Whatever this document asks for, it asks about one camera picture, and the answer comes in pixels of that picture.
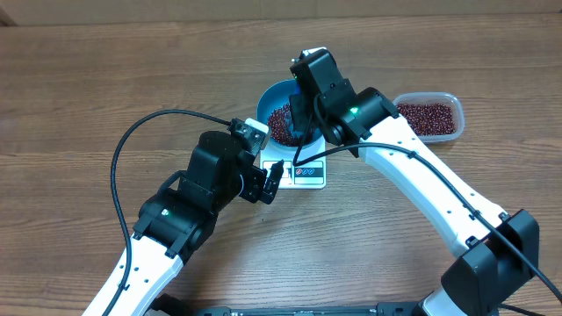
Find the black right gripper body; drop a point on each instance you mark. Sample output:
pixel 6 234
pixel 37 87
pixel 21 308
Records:
pixel 307 113

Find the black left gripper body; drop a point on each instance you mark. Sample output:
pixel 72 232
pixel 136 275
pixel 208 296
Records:
pixel 253 180

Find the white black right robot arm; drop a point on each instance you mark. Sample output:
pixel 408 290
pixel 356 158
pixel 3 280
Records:
pixel 496 253

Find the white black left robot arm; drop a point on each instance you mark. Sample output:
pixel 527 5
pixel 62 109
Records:
pixel 182 215

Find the red beans in bowl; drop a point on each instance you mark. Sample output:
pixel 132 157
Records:
pixel 280 123

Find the teal metal bowl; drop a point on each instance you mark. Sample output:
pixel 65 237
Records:
pixel 274 97

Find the white digital kitchen scale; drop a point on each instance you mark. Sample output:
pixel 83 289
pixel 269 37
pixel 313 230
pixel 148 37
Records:
pixel 311 176

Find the red adzuki beans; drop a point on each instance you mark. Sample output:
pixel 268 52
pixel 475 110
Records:
pixel 428 119

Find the clear plastic container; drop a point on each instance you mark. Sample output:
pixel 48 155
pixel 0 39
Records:
pixel 441 98

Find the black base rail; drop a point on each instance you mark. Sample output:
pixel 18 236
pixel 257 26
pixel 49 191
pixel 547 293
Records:
pixel 166 305

